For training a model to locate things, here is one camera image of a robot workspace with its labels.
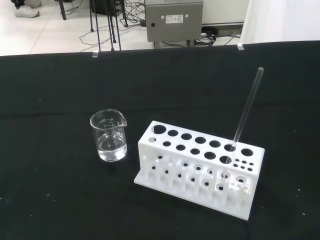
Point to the clear cloth clip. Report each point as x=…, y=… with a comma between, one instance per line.
x=240, y=46
x=95, y=54

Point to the black furniture leg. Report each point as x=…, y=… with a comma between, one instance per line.
x=63, y=10

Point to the person's foot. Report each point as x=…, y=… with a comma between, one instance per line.
x=26, y=12

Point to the grey metal cabinet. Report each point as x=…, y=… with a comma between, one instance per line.
x=175, y=30

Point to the black bench cloth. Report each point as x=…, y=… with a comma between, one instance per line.
x=50, y=100

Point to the white test tube rack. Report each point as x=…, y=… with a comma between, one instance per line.
x=150, y=147

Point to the white partition panel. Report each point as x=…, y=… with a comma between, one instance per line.
x=280, y=20

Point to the clear glass beaker with water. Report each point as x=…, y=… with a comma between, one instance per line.
x=110, y=150

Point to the black tripod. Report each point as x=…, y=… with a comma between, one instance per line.
x=111, y=25

